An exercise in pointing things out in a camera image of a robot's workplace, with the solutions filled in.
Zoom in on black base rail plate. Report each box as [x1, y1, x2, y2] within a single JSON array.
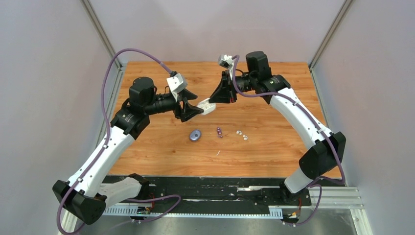
[[111, 175, 312, 215]]

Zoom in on right aluminium frame post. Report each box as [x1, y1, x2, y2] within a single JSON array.
[[309, 0, 356, 78]]

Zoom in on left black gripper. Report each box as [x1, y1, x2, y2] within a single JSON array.
[[144, 88, 204, 122]]

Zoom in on blue-grey earbud case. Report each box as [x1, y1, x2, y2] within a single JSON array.
[[189, 130, 202, 142]]

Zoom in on left aluminium frame post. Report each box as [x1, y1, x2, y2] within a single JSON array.
[[80, 0, 125, 82]]

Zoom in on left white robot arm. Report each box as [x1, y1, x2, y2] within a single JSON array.
[[52, 73, 203, 225]]

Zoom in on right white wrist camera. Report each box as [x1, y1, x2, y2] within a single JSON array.
[[218, 54, 234, 77]]

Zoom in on white earbud charging case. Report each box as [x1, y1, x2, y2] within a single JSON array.
[[197, 98, 216, 115]]

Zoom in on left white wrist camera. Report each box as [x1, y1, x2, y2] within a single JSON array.
[[166, 73, 187, 101]]

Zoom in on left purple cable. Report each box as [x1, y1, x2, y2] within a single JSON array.
[[56, 48, 182, 235]]

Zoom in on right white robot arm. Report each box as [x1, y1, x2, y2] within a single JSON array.
[[207, 51, 346, 205]]

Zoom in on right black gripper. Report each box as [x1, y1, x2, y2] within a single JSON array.
[[209, 70, 257, 103]]

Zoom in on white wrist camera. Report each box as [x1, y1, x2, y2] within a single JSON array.
[[218, 54, 234, 77], [166, 73, 187, 101]]

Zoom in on aluminium frame post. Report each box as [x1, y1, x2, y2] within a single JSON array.
[[80, 0, 125, 82], [309, 0, 356, 78]]

